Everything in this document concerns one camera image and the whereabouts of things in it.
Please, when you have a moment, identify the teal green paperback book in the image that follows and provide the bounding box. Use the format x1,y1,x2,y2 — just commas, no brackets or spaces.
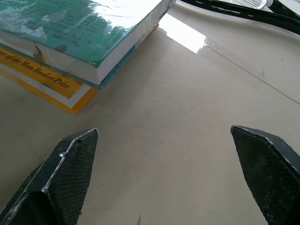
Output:
0,0,177,90

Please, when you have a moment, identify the black curved frame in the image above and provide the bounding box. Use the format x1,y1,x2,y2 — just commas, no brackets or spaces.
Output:
180,0,300,36

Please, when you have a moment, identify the yellow Man Booker Prize book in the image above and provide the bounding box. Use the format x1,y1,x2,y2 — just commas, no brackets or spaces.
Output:
0,22,160,115

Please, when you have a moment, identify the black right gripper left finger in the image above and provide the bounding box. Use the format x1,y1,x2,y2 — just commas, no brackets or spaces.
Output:
0,127,98,225

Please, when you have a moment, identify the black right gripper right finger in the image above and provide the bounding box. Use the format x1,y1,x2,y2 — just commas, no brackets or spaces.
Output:
230,125,300,225

